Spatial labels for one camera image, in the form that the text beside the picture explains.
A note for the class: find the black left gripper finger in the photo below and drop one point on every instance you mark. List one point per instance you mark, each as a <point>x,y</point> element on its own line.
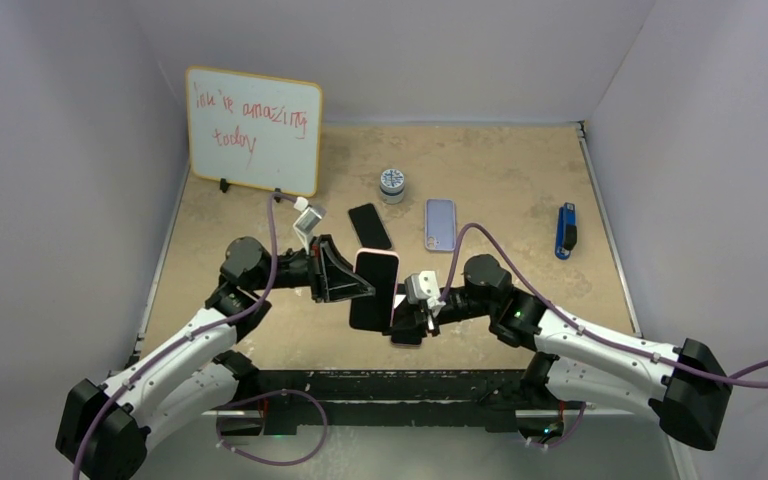
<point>339,271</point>
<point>350,291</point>

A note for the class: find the small black phone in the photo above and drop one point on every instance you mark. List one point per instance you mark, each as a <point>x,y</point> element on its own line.
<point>379,268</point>

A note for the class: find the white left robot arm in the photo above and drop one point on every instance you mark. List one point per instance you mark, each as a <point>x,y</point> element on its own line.
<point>108,430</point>

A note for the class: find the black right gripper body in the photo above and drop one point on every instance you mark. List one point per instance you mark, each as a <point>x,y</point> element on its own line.
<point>457,309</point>

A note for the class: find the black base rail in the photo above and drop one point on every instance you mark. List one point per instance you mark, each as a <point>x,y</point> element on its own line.
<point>498,401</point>

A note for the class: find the blue black stapler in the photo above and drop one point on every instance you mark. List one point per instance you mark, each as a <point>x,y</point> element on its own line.
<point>566,231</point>

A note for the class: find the purple phone black screen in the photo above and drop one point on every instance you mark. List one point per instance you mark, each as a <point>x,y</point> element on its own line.
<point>406,339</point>

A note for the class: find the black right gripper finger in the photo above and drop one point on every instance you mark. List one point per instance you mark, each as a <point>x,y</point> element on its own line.
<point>405,304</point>
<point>408,323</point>

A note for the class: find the orange framed whiteboard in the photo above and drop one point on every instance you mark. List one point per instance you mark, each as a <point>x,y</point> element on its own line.
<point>253,130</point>

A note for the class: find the phone in pink case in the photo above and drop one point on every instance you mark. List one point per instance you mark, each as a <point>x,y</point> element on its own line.
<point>369,227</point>

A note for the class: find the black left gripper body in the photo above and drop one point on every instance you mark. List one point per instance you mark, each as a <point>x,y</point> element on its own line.
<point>318,273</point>

